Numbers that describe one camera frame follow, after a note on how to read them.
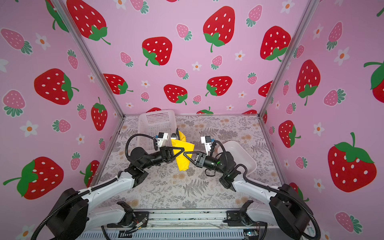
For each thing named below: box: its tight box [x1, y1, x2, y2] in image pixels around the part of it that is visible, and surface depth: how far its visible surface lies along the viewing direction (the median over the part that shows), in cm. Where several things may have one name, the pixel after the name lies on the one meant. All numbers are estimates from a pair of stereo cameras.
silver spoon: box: [170, 133, 179, 140], surface depth 70 cm
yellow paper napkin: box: [171, 130, 195, 172], surface depth 69 cm
